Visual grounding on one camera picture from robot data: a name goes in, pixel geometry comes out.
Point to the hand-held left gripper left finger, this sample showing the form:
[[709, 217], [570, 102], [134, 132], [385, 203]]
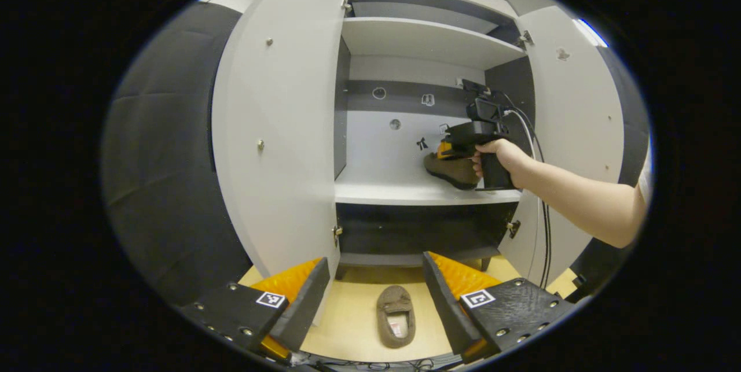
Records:
[[304, 311]]

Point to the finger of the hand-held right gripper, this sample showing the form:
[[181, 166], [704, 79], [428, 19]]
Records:
[[443, 151]]

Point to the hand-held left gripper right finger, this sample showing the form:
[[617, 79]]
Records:
[[448, 314]]

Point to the brown slipper shoe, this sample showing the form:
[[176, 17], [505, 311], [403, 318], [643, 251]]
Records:
[[393, 302], [451, 172]]

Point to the grey shoe cabinet door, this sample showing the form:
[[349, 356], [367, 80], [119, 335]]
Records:
[[579, 100], [278, 129]]

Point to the small ceiling light panel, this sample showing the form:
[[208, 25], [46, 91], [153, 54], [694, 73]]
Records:
[[590, 33]]

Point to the black backdrop cloth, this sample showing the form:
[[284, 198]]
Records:
[[168, 158]]

